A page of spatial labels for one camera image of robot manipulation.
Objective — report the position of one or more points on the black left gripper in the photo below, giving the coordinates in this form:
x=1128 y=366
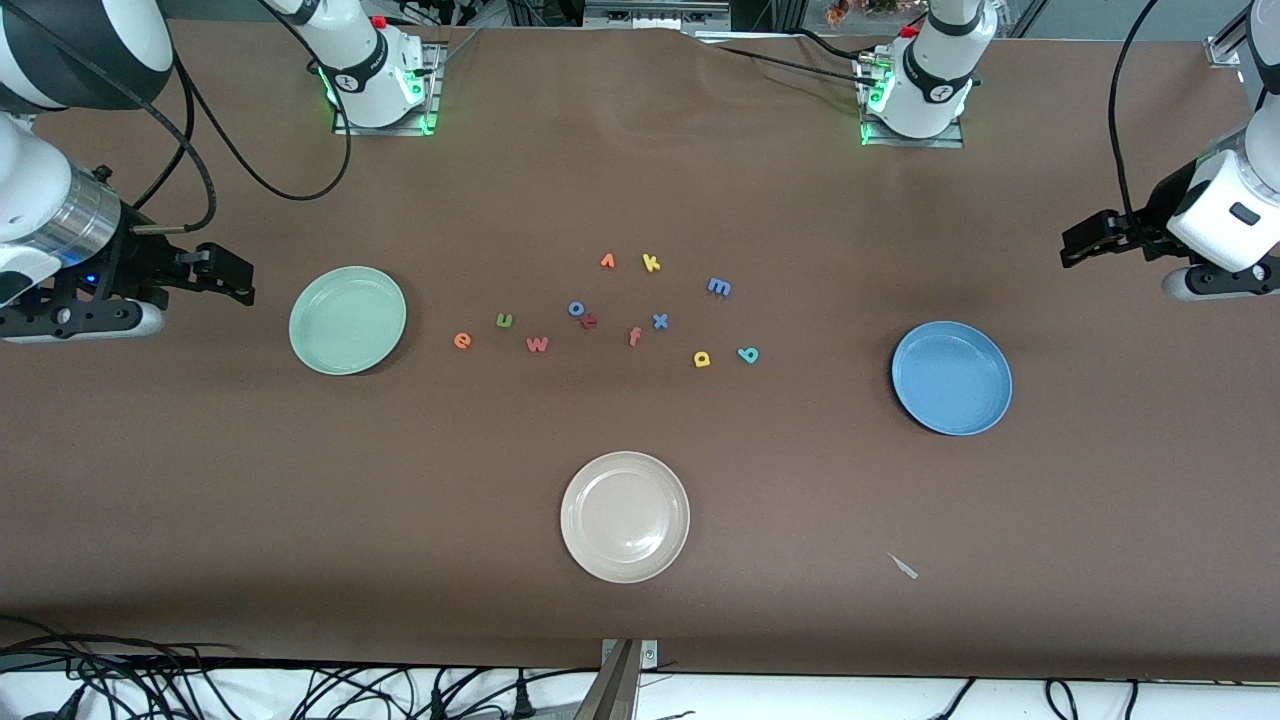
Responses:
x=1146 y=231

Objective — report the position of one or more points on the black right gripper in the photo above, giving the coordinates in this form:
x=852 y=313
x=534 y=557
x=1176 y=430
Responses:
x=137 y=266

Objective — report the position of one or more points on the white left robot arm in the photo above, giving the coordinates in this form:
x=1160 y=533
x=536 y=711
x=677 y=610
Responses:
x=935 y=80

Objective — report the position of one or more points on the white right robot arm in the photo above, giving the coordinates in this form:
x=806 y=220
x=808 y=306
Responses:
x=40 y=170

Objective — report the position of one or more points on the light green plate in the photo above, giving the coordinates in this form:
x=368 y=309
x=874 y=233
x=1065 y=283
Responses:
x=347 y=320

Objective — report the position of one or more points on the brown table cover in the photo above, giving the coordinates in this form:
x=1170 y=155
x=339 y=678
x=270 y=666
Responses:
x=200 y=480

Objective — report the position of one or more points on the blue plate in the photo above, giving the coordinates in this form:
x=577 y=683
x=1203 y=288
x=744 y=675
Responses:
x=952 y=378

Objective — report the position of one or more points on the small white paper scrap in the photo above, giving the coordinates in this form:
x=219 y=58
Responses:
x=903 y=566

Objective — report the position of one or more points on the beige plate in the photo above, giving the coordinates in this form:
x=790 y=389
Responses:
x=625 y=517

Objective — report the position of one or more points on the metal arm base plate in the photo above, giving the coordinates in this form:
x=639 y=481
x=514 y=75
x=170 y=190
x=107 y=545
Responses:
x=433 y=100
x=950 y=143

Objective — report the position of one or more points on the metal frame rail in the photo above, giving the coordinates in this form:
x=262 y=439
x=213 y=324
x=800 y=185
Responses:
x=650 y=15

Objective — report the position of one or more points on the metal table bracket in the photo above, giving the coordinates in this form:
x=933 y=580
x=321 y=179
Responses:
x=622 y=690

